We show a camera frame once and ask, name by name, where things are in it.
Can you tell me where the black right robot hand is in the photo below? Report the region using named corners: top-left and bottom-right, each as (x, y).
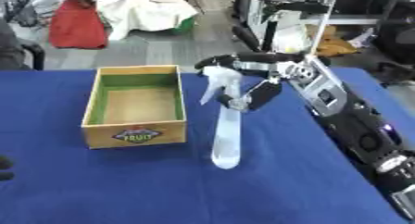
top-left (193, 52), bottom-right (308, 112)

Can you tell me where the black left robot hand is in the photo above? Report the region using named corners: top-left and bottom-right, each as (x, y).
top-left (0, 155), bottom-right (17, 182)

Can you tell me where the clear spray bottle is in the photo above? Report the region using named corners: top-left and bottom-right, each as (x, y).
top-left (197, 65), bottom-right (245, 170)

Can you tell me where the tan cardboard box green inside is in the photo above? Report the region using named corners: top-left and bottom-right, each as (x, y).
top-left (79, 64), bottom-right (190, 150)

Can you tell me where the white plastic bag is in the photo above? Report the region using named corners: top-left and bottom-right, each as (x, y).
top-left (270, 23), bottom-right (317, 55)

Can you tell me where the white desk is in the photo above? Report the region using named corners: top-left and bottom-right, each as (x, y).
top-left (232, 0), bottom-right (415, 54)

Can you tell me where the white pole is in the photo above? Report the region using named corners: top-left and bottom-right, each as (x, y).
top-left (306, 0), bottom-right (341, 59)

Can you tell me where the tan bag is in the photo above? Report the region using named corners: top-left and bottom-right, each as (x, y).
top-left (306, 25), bottom-right (363, 58)

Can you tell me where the green bin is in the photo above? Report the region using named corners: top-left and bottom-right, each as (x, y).
top-left (170, 16), bottom-right (198, 36)

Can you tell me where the white cloth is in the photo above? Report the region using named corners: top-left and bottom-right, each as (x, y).
top-left (95, 0), bottom-right (200, 42)

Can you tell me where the black office chair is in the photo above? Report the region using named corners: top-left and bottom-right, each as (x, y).
top-left (371, 0), bottom-right (415, 66)

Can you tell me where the red bag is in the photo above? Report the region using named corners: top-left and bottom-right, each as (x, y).
top-left (46, 0), bottom-right (110, 50)

